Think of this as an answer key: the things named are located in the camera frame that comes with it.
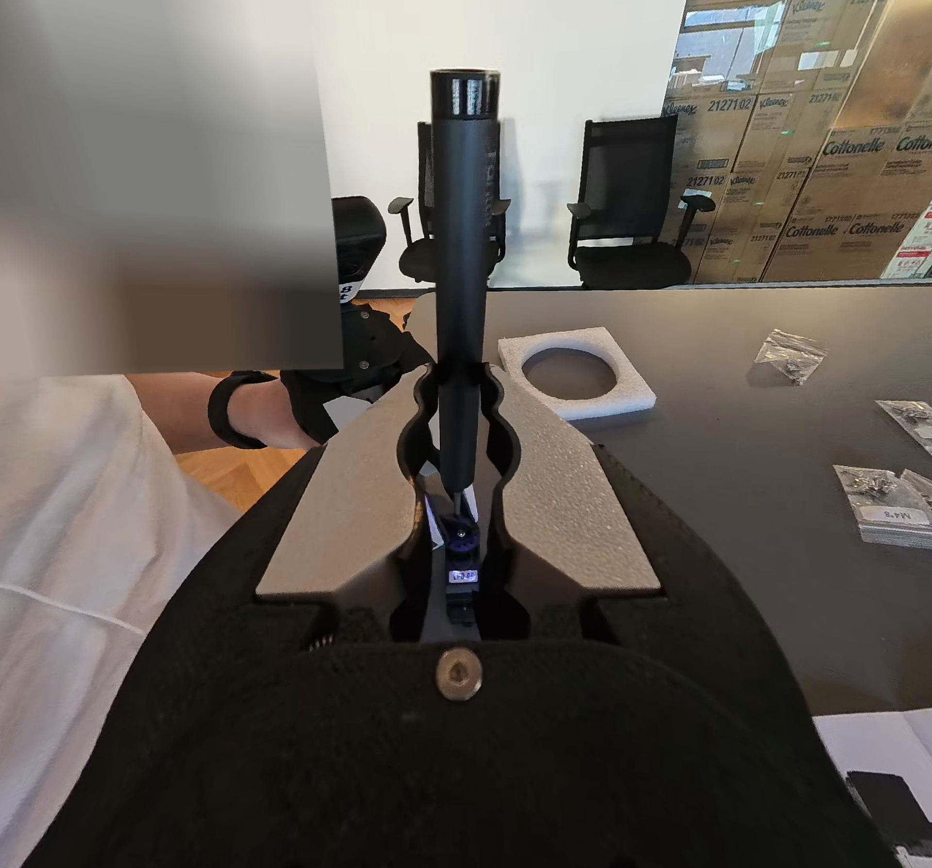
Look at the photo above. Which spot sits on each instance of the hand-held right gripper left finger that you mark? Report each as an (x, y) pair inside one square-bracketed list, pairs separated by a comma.
[(342, 519)]

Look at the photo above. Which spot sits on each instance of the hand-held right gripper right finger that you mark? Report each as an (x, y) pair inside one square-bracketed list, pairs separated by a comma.
[(575, 519)]

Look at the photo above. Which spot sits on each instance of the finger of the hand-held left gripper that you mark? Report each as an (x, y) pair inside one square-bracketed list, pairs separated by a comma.
[(346, 413)]

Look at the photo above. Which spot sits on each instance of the black electric screwdriver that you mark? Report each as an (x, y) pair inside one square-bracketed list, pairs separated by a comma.
[(462, 264)]

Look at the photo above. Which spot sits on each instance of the person's left forearm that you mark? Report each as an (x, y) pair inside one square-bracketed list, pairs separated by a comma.
[(175, 409)]

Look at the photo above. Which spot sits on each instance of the dark grey desk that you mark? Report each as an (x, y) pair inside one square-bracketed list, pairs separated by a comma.
[(728, 482)]

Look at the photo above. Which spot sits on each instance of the person's left hand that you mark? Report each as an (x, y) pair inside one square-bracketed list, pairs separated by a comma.
[(266, 417)]

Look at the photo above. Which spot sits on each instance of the black mesh office chair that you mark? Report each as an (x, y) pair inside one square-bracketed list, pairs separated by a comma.
[(419, 260), (633, 264)]

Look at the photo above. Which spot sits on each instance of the black wristband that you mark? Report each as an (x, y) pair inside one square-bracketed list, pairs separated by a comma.
[(218, 409)]

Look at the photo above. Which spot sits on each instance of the group of small screw bags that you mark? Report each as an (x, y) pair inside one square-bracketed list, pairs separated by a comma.
[(793, 355)]

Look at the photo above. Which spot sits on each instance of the person's white shirt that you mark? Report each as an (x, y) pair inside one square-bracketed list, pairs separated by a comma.
[(65, 591)]

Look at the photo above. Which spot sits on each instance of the white instruction booklet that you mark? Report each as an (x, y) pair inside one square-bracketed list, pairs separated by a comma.
[(859, 737)]

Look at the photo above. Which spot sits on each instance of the stack of cardboard boxes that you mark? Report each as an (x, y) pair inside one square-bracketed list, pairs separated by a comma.
[(801, 191)]

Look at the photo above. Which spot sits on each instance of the white foam square frame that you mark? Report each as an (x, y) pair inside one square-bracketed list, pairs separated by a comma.
[(517, 348)]

